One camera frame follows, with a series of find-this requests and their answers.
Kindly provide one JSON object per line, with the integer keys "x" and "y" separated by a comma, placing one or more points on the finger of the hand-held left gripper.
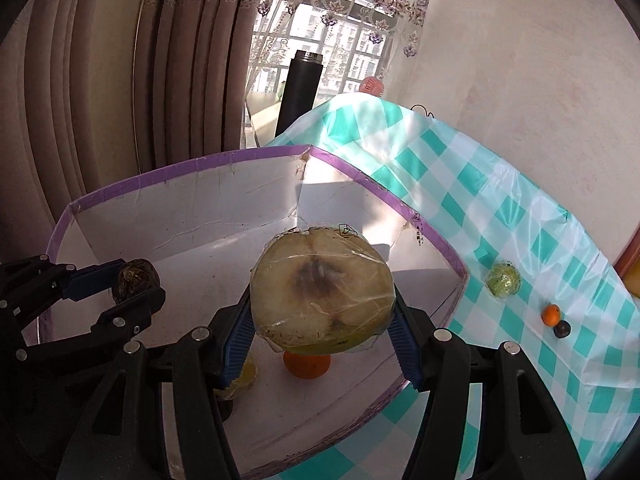
{"x": 95, "y": 277}
{"x": 135, "y": 305}

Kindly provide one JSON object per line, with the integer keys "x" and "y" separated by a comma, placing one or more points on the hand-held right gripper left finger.
{"x": 237, "y": 345}

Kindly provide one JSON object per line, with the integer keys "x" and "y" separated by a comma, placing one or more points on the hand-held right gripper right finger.
{"x": 402, "y": 345}

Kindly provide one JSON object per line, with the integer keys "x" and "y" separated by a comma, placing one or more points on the dark wrinkled fruit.
{"x": 563, "y": 329}
{"x": 137, "y": 280}

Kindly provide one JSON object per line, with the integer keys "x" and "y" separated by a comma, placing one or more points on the yellow-green pear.
{"x": 244, "y": 377}
{"x": 322, "y": 290}

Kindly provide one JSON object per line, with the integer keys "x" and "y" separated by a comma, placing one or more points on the large orange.
{"x": 306, "y": 365}

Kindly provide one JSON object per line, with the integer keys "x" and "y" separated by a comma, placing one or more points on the purple-edged cardboard box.
{"x": 200, "y": 210}

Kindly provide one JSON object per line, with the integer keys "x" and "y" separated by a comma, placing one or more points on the green wrapped fruit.
{"x": 504, "y": 280}

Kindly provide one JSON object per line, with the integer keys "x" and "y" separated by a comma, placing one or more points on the small orange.
{"x": 551, "y": 314}

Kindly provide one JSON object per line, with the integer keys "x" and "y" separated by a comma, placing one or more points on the white windowsill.
{"x": 262, "y": 115}

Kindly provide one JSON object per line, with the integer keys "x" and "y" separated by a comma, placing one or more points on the brown pleated curtain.
{"x": 190, "y": 60}

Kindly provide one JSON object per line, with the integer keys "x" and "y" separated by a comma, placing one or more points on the yellow object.
{"x": 632, "y": 277}

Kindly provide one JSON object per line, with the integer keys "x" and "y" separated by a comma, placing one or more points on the pink round object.
{"x": 372, "y": 85}

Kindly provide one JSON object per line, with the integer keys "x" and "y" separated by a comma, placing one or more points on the black thermos bottle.
{"x": 300, "y": 90}

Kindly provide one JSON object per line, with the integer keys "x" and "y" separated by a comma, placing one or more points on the barred window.
{"x": 310, "y": 25}

